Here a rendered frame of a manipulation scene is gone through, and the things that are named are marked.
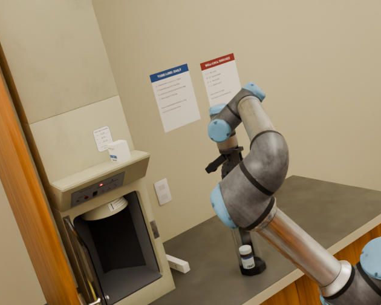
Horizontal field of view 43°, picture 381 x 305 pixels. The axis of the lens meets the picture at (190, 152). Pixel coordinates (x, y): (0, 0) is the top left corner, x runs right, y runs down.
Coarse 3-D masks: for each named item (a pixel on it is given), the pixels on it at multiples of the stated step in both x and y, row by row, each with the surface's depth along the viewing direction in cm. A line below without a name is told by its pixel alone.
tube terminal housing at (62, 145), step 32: (32, 128) 153; (64, 128) 158; (96, 128) 164; (128, 128) 171; (64, 160) 159; (96, 160) 165; (128, 192) 173; (64, 224) 161; (160, 256) 182; (160, 288) 184
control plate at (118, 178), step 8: (112, 176) 159; (120, 176) 162; (96, 184) 156; (104, 184) 160; (112, 184) 163; (120, 184) 166; (80, 192) 155; (88, 192) 158; (104, 192) 164; (72, 200) 155; (80, 200) 159
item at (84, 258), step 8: (72, 232) 147; (72, 240) 160; (80, 240) 137; (80, 248) 138; (80, 256) 148; (80, 264) 162; (88, 264) 133; (88, 272) 141; (88, 280) 153; (96, 280) 135; (96, 288) 135; (96, 296) 144; (104, 304) 137
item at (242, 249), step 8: (232, 232) 181; (240, 232) 178; (248, 232) 178; (256, 232) 182; (240, 240) 179; (248, 240) 179; (256, 240) 181; (240, 248) 180; (248, 248) 179; (256, 248) 181; (240, 256) 182; (248, 256) 180; (256, 256) 181; (240, 264) 184; (248, 264) 181; (256, 264) 182
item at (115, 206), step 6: (120, 198) 176; (108, 204) 172; (114, 204) 173; (120, 204) 175; (126, 204) 178; (90, 210) 172; (96, 210) 171; (102, 210) 171; (108, 210) 172; (114, 210) 172; (120, 210) 174; (84, 216) 174; (90, 216) 172; (96, 216) 171; (102, 216) 171; (108, 216) 171
